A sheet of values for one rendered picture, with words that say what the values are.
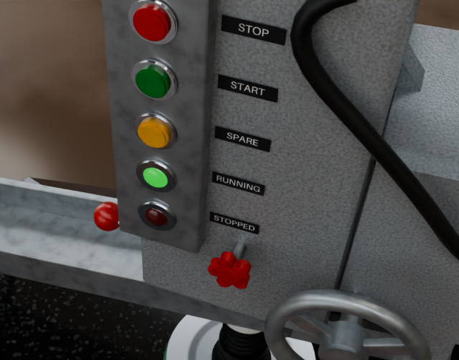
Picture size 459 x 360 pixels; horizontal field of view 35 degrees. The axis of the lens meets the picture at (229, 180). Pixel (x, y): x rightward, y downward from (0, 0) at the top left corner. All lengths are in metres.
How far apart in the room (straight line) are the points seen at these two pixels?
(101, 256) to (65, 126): 1.69
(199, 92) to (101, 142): 2.03
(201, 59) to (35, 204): 0.57
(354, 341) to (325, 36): 0.28
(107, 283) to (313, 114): 0.44
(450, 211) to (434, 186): 0.03
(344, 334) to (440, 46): 0.27
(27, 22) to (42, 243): 2.23
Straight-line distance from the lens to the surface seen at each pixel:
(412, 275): 0.65
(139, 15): 0.50
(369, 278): 0.67
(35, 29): 3.12
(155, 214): 0.64
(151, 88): 0.53
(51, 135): 2.60
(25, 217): 1.04
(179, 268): 0.72
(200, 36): 0.50
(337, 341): 0.64
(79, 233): 0.99
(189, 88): 0.53
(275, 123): 0.55
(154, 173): 0.60
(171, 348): 1.05
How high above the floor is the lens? 1.74
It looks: 46 degrees down
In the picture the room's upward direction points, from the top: 5 degrees clockwise
